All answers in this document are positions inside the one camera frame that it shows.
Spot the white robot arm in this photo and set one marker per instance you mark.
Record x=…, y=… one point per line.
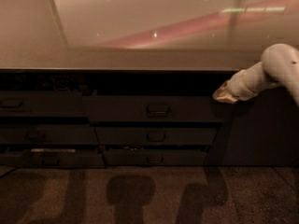
x=279, y=66

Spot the light flat item in drawer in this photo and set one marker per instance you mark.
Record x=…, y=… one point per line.
x=52, y=150

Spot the dark clutter in left drawer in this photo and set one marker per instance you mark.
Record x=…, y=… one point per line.
x=37, y=82

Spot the dark drawer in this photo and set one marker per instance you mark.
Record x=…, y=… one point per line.
x=41, y=104
x=154, y=109
x=155, y=136
x=47, y=135
x=60, y=160
x=154, y=157

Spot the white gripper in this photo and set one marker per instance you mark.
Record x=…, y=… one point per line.
x=240, y=88

